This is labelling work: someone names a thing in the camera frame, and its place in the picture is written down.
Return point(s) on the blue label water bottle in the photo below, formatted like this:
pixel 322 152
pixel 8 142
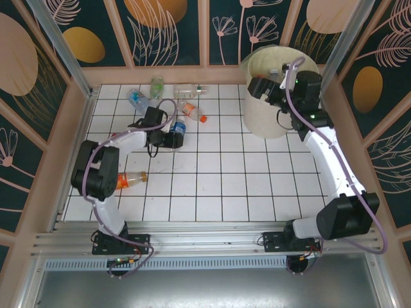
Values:
pixel 137 99

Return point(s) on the green label plastic bottle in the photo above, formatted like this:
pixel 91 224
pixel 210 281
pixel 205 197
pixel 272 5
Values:
pixel 156 87

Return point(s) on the orange cap plastic bottle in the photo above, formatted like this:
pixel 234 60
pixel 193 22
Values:
pixel 192 111

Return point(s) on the orange label brown cap bottle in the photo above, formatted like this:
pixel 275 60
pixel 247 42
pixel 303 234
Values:
pixel 131 180

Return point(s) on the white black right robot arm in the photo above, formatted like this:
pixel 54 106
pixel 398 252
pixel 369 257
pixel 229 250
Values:
pixel 327 160

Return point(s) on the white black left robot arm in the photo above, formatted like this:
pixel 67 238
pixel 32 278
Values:
pixel 107 215

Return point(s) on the cream trash bin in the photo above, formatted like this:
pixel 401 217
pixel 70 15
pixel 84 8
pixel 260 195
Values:
pixel 266 61

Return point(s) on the cream plastic waste bin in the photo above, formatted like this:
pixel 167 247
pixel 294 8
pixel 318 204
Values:
pixel 260 118

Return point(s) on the clear bottle green cap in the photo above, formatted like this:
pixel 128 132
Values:
pixel 187 90

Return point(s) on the grey metal sheet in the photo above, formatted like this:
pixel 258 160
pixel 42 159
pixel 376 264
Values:
pixel 208 288

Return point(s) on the aluminium corner post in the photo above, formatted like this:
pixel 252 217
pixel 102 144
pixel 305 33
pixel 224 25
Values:
pixel 64 54
pixel 340 48

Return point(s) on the aluminium side rail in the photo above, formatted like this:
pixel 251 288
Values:
pixel 344 179
pixel 84 128

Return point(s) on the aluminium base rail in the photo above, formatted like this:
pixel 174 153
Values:
pixel 208 235

